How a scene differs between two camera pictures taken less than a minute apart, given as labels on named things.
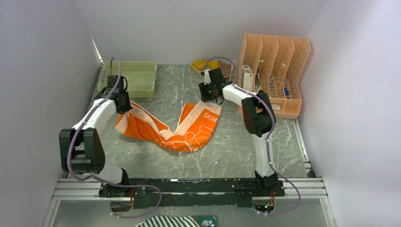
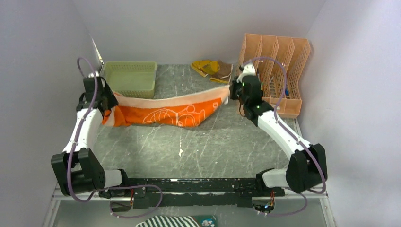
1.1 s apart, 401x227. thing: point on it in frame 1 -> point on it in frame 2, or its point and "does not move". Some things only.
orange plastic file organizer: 267,64 does not move
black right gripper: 204,96 -> 232,89
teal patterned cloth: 205,221 does not move
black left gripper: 127,107 -> 113,100
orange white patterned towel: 196,124 -> 184,109
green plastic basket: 140,76 does not move
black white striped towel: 169,221 does not move
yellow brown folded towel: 202,65 does not move
